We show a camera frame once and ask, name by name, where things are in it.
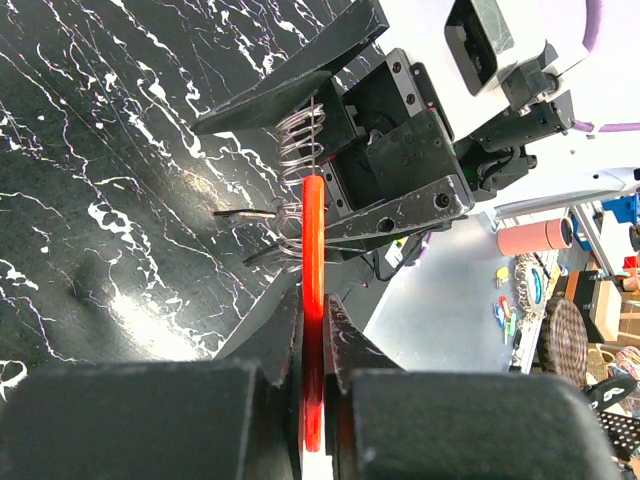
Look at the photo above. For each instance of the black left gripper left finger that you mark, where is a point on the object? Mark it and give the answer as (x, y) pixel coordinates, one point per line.
(236, 417)

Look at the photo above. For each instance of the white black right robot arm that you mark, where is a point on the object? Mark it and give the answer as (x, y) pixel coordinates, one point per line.
(490, 132)

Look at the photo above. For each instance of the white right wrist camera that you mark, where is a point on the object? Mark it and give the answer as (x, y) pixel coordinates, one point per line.
(489, 39)

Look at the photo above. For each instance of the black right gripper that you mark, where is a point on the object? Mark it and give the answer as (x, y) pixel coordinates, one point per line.
(389, 164)

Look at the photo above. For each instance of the pink cylindrical bottle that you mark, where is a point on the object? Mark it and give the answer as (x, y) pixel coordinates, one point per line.
(548, 235)

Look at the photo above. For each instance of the spare keyring organizer blue handle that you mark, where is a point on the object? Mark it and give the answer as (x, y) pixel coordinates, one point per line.
(530, 287)

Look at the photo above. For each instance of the coloured key tags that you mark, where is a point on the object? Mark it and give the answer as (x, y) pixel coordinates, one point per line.
(504, 313)

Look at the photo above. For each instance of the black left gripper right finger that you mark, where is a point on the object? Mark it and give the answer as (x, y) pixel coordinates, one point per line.
(384, 422)

